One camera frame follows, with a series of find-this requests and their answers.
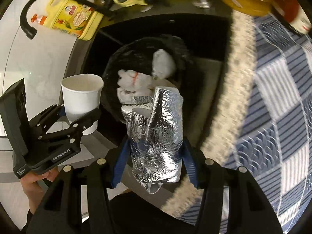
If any white paper cup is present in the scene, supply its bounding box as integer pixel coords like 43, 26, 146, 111
60, 74, 105, 135

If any black kitchen sink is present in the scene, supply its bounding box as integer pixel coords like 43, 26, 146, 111
66, 12, 232, 200

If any blue patterned lace-trimmed tablecloth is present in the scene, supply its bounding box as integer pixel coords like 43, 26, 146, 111
161, 5, 312, 234

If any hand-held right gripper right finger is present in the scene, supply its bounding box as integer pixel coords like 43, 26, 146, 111
183, 138, 284, 234

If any dark sauce jar red label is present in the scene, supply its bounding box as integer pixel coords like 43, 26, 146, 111
272, 0, 312, 35

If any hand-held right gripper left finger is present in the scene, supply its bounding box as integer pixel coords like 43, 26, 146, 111
26, 139, 129, 234

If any person's left hand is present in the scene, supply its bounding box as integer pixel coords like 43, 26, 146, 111
21, 169, 60, 215

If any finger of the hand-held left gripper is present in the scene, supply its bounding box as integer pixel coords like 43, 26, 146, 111
29, 104, 66, 133
39, 108, 102, 149

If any white tissue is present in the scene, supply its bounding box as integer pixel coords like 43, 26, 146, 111
152, 49, 176, 80

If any black bag lined trash bin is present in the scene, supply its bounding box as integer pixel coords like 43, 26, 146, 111
101, 35, 195, 125

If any silver foil bag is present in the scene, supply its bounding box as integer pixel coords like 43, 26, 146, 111
121, 86, 184, 194

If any yellow detergent bottle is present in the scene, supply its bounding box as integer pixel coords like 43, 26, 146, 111
31, 0, 105, 41

